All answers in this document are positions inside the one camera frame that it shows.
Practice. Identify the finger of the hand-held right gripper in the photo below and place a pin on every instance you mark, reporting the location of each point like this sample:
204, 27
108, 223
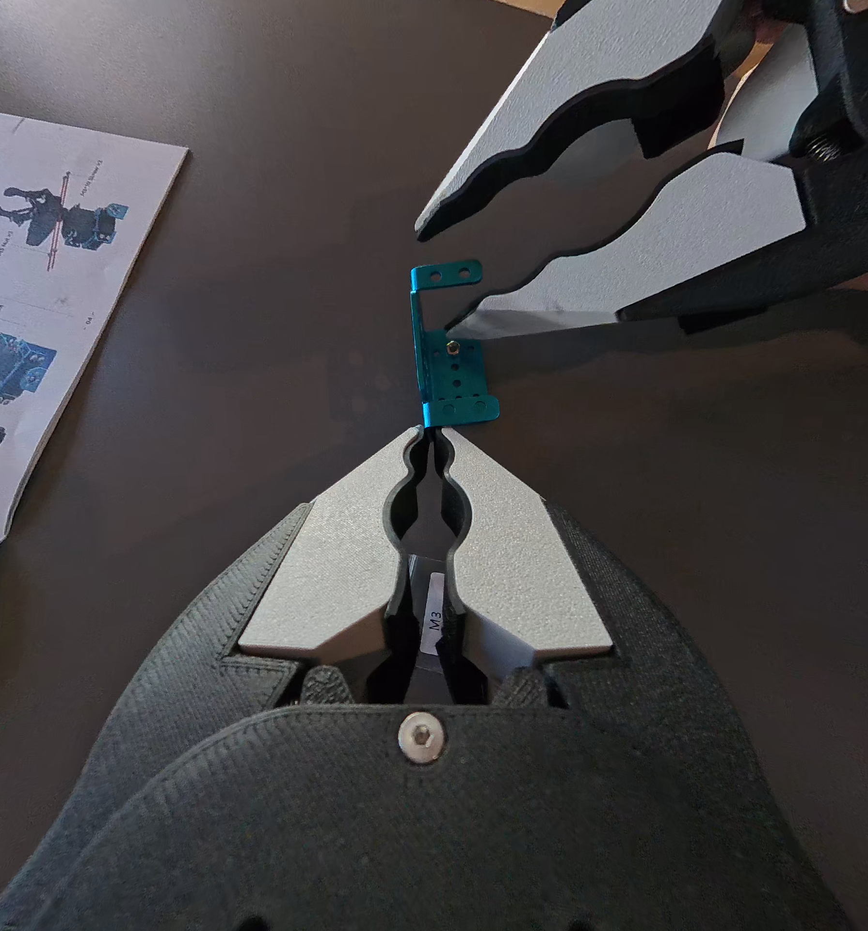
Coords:
587, 87
696, 233

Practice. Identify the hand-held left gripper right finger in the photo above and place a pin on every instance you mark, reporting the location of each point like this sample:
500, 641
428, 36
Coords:
528, 574

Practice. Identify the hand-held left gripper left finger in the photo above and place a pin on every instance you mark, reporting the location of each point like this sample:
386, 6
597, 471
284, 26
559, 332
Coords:
325, 574

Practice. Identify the clear plastic bag of nuts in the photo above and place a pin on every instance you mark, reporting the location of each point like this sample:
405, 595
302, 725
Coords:
434, 618

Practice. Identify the blue metal bracket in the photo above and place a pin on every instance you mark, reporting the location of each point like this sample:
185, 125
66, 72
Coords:
448, 385

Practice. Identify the dark brown desk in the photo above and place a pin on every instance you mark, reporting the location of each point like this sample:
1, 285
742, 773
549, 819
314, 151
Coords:
223, 364

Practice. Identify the open instruction booklet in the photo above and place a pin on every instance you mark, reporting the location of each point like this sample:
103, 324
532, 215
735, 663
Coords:
56, 305

